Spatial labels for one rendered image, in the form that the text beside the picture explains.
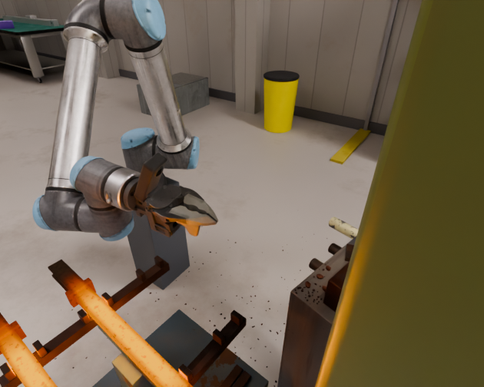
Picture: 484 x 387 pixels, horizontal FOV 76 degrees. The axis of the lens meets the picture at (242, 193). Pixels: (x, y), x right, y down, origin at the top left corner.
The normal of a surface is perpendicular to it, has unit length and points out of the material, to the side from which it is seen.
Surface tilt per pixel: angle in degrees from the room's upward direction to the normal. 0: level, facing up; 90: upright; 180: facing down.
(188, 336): 0
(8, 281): 0
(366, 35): 90
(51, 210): 47
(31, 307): 0
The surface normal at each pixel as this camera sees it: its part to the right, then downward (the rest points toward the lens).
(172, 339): 0.00, -0.83
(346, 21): -0.57, 0.46
